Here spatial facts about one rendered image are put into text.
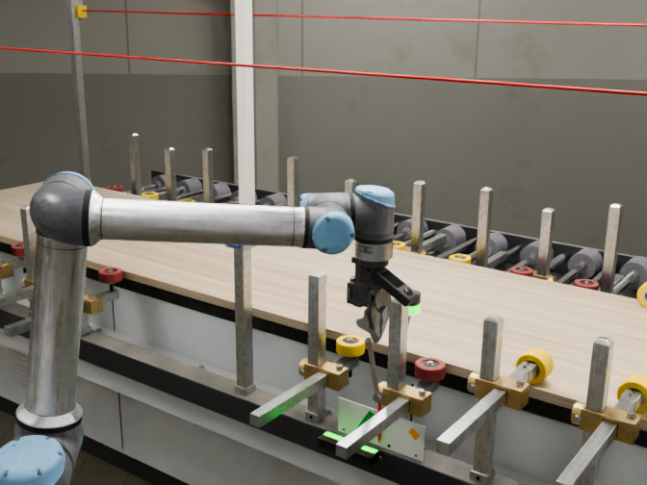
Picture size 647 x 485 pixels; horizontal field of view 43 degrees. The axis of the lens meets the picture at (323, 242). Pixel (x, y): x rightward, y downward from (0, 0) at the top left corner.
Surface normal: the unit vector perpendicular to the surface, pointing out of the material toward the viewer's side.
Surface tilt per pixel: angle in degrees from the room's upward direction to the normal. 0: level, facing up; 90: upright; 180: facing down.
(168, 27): 90
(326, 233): 90
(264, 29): 90
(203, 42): 90
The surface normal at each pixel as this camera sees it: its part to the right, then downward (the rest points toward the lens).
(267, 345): -0.58, 0.23
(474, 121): 0.00, 0.29
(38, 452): 0.02, -0.93
